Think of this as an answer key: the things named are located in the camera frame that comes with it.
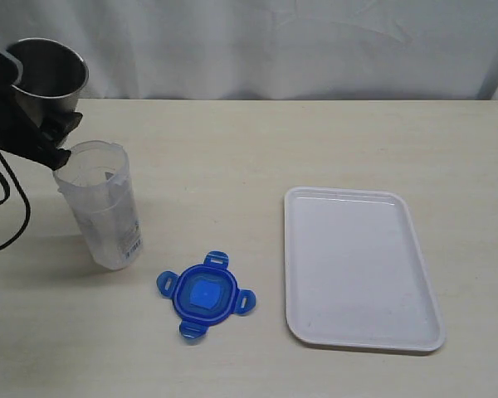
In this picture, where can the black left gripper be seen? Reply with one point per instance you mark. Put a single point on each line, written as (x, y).
(18, 134)

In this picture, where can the clear plastic tall container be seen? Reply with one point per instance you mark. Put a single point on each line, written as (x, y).
(97, 186)

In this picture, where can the stainless steel cup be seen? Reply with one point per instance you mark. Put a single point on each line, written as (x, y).
(53, 76)

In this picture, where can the blue container lid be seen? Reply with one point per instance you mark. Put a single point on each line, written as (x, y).
(205, 295)

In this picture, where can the white background curtain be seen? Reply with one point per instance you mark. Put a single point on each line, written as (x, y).
(305, 50)

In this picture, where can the white plastic tray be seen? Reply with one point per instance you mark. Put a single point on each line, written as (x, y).
(355, 276)

